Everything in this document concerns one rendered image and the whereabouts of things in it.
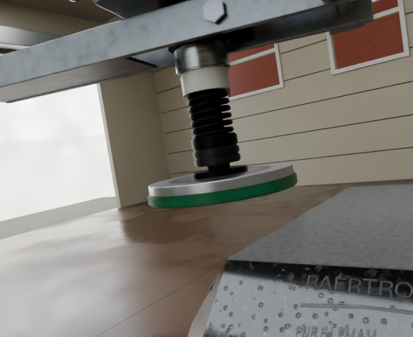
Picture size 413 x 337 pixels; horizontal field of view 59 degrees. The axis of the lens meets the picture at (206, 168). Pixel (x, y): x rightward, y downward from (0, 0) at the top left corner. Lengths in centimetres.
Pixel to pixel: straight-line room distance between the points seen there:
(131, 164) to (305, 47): 434
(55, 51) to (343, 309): 52
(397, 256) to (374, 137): 633
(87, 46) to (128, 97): 803
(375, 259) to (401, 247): 3
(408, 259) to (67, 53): 51
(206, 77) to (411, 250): 33
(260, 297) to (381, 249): 10
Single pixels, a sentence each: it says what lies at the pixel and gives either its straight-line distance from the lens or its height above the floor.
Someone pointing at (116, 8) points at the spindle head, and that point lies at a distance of 54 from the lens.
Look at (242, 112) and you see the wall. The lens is 762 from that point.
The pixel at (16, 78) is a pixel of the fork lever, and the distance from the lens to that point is 68.
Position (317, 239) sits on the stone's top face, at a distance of 35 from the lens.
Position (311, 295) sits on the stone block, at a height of 85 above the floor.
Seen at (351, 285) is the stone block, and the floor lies 86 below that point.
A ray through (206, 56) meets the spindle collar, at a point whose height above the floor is 109.
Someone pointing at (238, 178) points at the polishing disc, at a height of 92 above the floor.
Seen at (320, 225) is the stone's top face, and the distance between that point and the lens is 40.
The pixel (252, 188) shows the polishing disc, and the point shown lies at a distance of 44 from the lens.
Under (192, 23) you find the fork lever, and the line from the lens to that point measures 51.
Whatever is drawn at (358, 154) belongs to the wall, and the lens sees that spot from 671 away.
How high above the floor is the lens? 96
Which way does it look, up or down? 3 degrees down
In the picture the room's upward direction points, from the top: 9 degrees counter-clockwise
